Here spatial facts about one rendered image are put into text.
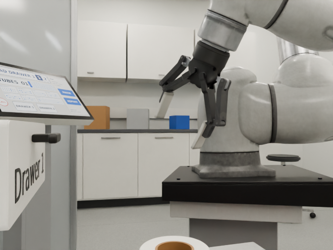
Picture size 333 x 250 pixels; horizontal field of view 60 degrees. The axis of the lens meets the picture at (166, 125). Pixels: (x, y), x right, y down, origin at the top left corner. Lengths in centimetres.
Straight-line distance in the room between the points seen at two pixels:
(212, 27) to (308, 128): 33
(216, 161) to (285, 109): 20
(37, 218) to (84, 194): 201
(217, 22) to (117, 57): 326
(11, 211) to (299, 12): 55
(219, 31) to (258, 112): 22
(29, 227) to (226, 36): 116
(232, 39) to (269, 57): 427
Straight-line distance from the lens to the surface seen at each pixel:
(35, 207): 144
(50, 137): 42
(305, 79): 76
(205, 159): 73
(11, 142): 33
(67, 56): 216
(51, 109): 136
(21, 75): 143
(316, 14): 63
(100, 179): 341
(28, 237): 146
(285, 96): 73
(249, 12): 60
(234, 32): 60
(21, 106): 126
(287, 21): 62
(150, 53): 386
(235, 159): 71
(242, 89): 72
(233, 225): 72
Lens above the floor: 92
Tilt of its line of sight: 1 degrees up
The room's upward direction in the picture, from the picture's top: straight up
